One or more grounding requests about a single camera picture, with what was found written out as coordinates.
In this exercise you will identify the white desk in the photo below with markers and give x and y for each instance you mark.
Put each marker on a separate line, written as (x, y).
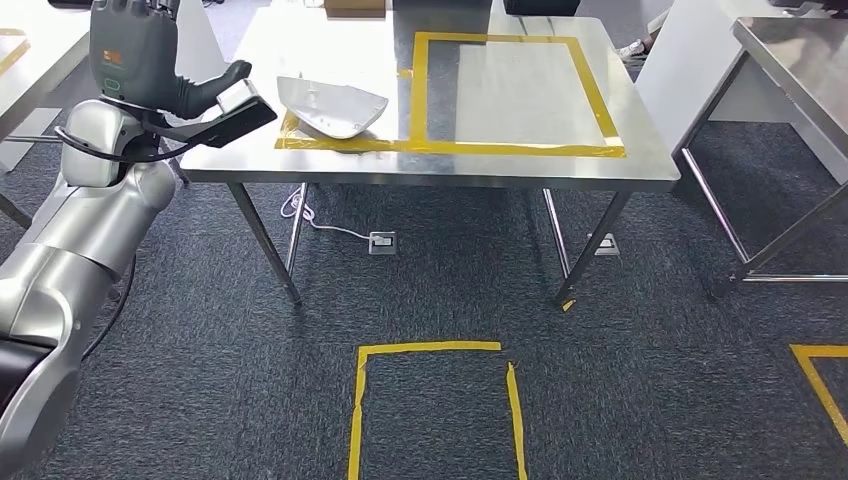
(192, 46)
(702, 66)

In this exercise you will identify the stainless steel workbench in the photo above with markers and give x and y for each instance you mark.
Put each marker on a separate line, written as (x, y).
(530, 99)

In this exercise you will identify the brown cardboard box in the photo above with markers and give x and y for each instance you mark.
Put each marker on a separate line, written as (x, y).
(354, 6)

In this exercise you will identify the person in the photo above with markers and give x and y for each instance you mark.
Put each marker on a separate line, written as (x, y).
(636, 48)

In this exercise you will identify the grey laptop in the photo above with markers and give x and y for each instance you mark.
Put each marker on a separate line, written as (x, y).
(440, 5)

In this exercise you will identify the metal floor socket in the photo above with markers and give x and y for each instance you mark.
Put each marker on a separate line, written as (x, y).
(608, 245)
(383, 243)

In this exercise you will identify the stainless steel table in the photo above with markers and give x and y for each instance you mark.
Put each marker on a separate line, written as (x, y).
(26, 73)
(795, 66)

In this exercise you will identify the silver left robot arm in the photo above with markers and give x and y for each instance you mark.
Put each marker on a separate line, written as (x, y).
(73, 252)

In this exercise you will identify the white curved plastic part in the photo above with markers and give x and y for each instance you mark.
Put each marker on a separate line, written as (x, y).
(331, 106)

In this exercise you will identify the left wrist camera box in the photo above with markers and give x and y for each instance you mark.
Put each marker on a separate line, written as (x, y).
(235, 112)

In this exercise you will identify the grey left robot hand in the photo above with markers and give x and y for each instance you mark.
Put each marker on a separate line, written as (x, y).
(136, 56)

